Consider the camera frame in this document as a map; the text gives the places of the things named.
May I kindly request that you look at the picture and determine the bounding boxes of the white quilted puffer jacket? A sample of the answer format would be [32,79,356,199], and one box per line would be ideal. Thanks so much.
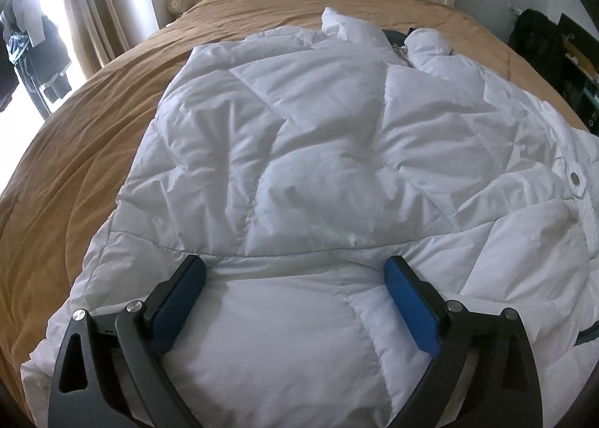
[21,9,598,427]

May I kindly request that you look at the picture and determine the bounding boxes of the dark hanging clothes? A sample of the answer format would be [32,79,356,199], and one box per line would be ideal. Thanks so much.
[1,0,72,119]

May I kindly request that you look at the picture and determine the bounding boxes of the tan bed comforter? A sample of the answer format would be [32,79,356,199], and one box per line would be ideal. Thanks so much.
[1,0,583,411]

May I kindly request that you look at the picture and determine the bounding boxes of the black storage shelf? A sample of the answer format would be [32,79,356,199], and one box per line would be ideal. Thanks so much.
[559,13,598,135]

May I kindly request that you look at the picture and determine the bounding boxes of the black backpack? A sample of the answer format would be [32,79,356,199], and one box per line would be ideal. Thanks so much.
[509,9,566,82]

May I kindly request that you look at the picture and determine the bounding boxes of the round bedside lamp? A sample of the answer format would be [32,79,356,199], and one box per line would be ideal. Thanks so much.
[165,0,193,18]

